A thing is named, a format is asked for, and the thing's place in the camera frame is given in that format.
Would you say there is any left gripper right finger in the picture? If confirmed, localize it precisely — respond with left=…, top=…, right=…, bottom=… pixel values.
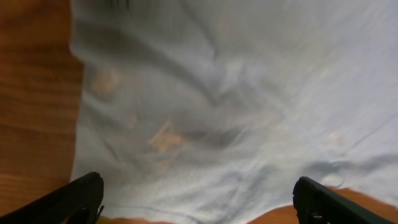
left=293, top=177, right=392, bottom=224

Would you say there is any light blue printed t-shirt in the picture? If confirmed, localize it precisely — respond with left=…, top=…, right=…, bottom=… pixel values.
left=71, top=0, right=397, bottom=223

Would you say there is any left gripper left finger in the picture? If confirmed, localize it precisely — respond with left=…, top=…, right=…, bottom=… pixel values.
left=1, top=172, right=104, bottom=224

